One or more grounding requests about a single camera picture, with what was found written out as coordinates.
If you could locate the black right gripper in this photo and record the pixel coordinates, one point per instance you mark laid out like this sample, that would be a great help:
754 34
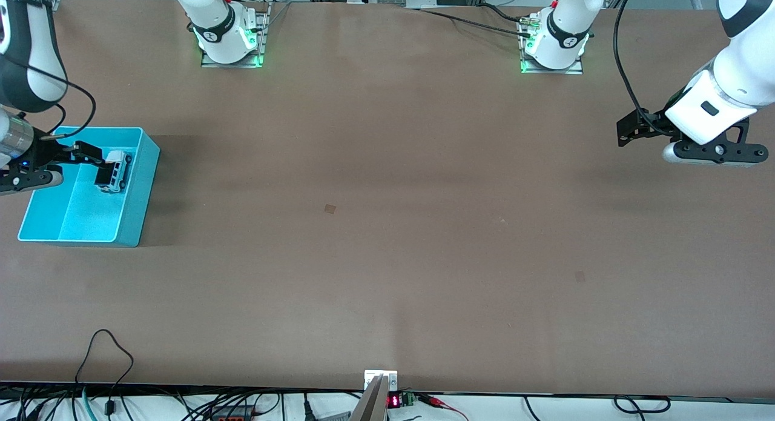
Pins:
47 151

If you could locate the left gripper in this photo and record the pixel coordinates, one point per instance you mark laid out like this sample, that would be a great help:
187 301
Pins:
654 123

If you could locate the white jeep toy black roof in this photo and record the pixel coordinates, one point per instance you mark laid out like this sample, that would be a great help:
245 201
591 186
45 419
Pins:
118 172

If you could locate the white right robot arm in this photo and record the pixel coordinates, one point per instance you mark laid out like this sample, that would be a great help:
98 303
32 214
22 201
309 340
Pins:
215 27

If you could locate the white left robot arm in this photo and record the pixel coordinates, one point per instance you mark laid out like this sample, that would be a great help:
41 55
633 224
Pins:
563 33

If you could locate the cyan plastic storage bin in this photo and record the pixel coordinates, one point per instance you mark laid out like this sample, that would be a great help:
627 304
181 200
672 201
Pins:
79 215

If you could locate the power strip with orange switches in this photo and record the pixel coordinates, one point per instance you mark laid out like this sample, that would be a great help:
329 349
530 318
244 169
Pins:
233 416

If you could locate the red and black clip lead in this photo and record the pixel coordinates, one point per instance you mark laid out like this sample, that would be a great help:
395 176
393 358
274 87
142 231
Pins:
439 401

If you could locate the red digit display module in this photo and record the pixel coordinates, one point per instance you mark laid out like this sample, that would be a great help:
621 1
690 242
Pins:
396 400

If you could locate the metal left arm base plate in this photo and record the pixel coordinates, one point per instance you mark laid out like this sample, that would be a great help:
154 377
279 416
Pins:
575 68

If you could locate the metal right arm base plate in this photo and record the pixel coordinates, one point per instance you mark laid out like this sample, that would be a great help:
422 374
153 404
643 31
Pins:
261 39

